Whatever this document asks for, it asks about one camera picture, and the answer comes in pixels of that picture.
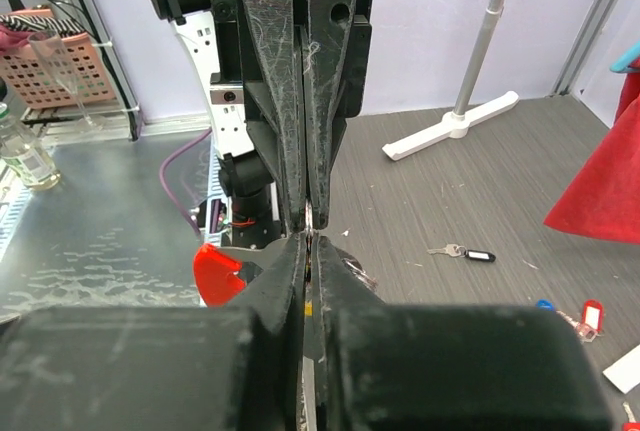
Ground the key with black tag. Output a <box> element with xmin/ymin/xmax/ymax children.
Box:
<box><xmin>427</xmin><ymin>244</ymin><xmax>496</xmax><ymax>263</ymax></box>

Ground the keyring with red tag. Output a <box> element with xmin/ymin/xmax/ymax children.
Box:
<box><xmin>193</xmin><ymin>200</ymin><xmax>379</xmax><ymax>322</ymax></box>

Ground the key with red tag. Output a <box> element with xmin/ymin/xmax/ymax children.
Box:
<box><xmin>556</xmin><ymin>299</ymin><xmax>604</xmax><ymax>343</ymax></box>

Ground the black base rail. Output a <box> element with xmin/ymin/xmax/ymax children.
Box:
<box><xmin>197</xmin><ymin>183</ymin><xmax>286</xmax><ymax>250</ymax></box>

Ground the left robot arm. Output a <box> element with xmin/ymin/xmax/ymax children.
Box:
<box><xmin>151</xmin><ymin>0</ymin><xmax>373</xmax><ymax>247</ymax></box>

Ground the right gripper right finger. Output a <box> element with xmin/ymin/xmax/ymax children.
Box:
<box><xmin>314</xmin><ymin>236</ymin><xmax>613</xmax><ymax>430</ymax></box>

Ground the pink plastic basket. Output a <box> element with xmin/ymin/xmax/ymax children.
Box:
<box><xmin>1</xmin><ymin>9</ymin><xmax>116</xmax><ymax>110</ymax></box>

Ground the blue hanger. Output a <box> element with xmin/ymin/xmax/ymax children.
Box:
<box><xmin>609</xmin><ymin>42</ymin><xmax>640</xmax><ymax>74</ymax></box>

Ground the clear plastic bottle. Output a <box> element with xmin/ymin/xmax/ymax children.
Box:
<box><xmin>1</xmin><ymin>102</ymin><xmax>61</xmax><ymax>191</ymax></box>

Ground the clothes rack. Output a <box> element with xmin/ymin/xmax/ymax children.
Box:
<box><xmin>382</xmin><ymin>0</ymin><xmax>640</xmax><ymax>395</ymax></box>

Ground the key with blue tag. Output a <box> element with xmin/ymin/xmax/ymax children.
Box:
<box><xmin>535</xmin><ymin>299</ymin><xmax>556</xmax><ymax>312</ymax></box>

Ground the grey cable duct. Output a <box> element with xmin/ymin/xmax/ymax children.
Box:
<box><xmin>0</xmin><ymin>185</ymin><xmax>32</xmax><ymax>257</ymax></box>

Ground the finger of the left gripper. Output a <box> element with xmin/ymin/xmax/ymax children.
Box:
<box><xmin>303</xmin><ymin>0</ymin><xmax>356</xmax><ymax>229</ymax></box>
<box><xmin>212</xmin><ymin>0</ymin><xmax>306</xmax><ymax>231</ymax></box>

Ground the red shirt on hanger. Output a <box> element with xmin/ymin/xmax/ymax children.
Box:
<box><xmin>544</xmin><ymin>61</ymin><xmax>639</xmax><ymax>244</ymax></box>

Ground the wine glass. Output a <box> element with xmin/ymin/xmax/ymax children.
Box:
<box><xmin>28</xmin><ymin>30</ymin><xmax>104</xmax><ymax>132</ymax></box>

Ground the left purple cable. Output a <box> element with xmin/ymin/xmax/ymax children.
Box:
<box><xmin>117</xmin><ymin>0</ymin><xmax>214</xmax><ymax>237</ymax></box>

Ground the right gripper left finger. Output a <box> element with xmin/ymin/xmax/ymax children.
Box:
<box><xmin>1</xmin><ymin>235</ymin><xmax>305</xmax><ymax>430</ymax></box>

